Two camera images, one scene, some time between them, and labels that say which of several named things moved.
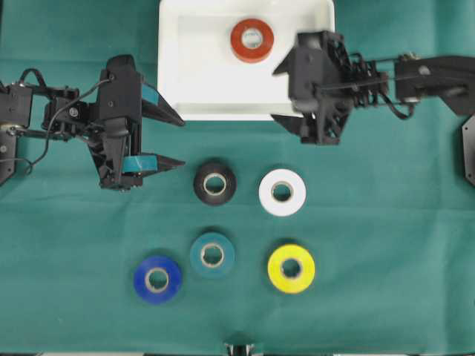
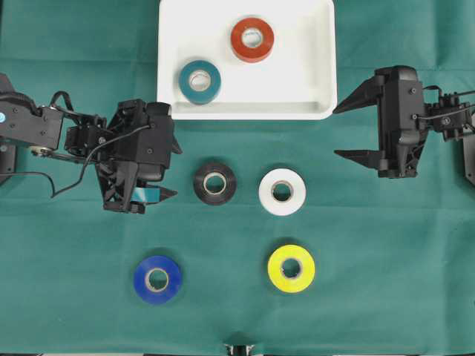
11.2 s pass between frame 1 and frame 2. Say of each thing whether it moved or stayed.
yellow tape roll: stayed
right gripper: moved
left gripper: moved
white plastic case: stayed
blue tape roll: stayed
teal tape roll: moved
